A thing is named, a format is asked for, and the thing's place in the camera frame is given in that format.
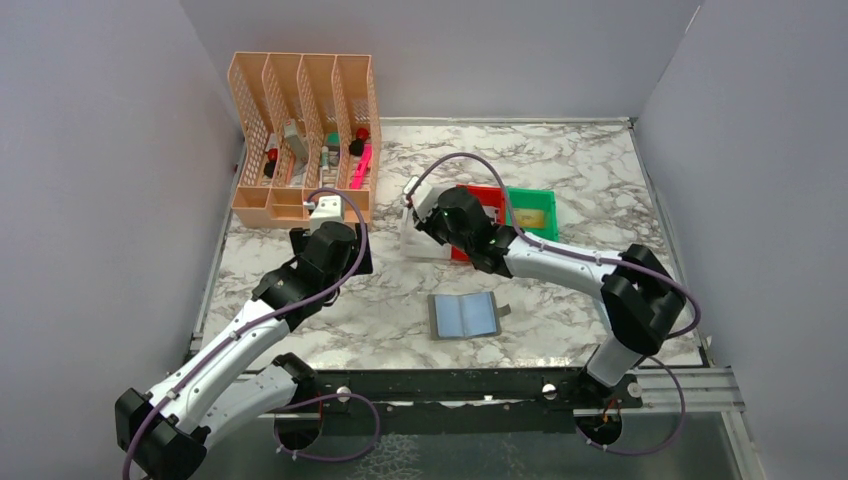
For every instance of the white magnetic stripe card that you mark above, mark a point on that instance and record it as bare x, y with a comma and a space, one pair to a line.
492, 212

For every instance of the gold card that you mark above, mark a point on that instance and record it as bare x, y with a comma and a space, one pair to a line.
531, 218

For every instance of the red plastic bin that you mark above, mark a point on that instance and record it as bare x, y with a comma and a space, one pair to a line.
493, 199

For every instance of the red black stamp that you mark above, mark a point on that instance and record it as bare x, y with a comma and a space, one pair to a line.
357, 145

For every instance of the grey metal card holder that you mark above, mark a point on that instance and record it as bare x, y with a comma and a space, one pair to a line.
459, 317

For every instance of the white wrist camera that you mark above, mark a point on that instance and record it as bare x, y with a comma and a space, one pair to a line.
422, 200
325, 209

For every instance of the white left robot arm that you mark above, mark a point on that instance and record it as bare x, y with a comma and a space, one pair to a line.
168, 429

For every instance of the peach plastic desk organizer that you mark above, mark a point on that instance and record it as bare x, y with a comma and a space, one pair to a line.
309, 120

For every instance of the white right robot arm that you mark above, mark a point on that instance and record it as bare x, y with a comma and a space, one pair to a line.
632, 290

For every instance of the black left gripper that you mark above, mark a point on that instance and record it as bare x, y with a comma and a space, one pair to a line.
361, 254

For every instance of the green capped bottle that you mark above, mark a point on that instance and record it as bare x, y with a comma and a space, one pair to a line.
332, 143

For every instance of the grey box in organizer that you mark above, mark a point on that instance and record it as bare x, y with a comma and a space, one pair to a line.
295, 140

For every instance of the green plastic bin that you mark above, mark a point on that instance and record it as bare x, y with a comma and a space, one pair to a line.
537, 199

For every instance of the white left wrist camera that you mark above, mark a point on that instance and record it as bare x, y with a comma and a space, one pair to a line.
325, 209

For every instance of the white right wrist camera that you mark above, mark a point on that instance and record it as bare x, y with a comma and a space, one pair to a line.
422, 200

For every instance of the black mounting rail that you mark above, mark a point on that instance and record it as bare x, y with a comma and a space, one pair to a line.
418, 401

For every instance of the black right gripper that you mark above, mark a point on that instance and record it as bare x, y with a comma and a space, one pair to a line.
428, 221

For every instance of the pink highlighter pen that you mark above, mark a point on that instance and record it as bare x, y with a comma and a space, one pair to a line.
362, 167

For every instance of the white plastic bin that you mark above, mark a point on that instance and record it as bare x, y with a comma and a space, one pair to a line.
417, 244

